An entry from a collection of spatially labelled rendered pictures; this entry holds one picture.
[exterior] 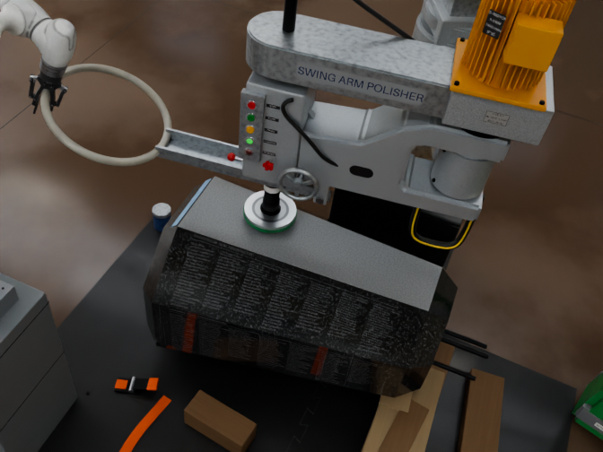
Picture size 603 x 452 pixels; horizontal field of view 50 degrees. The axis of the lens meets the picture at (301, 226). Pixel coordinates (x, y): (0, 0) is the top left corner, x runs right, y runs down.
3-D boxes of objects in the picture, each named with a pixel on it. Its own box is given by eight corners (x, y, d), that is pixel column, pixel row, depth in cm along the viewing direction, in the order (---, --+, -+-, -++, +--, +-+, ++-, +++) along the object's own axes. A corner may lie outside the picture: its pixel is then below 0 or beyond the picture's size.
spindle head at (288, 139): (345, 167, 252) (366, 69, 219) (335, 205, 237) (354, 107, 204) (257, 145, 255) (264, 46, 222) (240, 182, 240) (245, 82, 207)
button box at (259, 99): (261, 158, 230) (266, 92, 209) (259, 162, 229) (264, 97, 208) (240, 152, 231) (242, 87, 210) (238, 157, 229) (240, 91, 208)
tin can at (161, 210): (161, 215, 367) (161, 199, 357) (175, 223, 364) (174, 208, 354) (150, 226, 361) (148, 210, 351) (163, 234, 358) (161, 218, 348)
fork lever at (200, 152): (337, 175, 254) (339, 165, 250) (327, 208, 241) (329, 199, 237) (170, 131, 259) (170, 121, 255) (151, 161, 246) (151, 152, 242)
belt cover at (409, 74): (533, 108, 216) (553, 65, 204) (534, 155, 199) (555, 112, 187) (257, 45, 224) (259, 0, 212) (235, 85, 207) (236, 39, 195)
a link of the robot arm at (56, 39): (77, 63, 229) (50, 38, 229) (87, 30, 218) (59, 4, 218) (54, 73, 221) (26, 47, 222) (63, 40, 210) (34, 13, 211)
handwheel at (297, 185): (320, 188, 238) (326, 158, 227) (315, 207, 232) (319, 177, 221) (281, 178, 240) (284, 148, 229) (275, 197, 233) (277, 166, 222)
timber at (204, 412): (184, 422, 286) (183, 410, 278) (200, 402, 294) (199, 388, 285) (240, 458, 278) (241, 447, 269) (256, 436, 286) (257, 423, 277)
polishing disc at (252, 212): (263, 185, 273) (263, 182, 272) (306, 206, 267) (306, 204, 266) (233, 214, 260) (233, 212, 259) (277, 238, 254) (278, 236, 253)
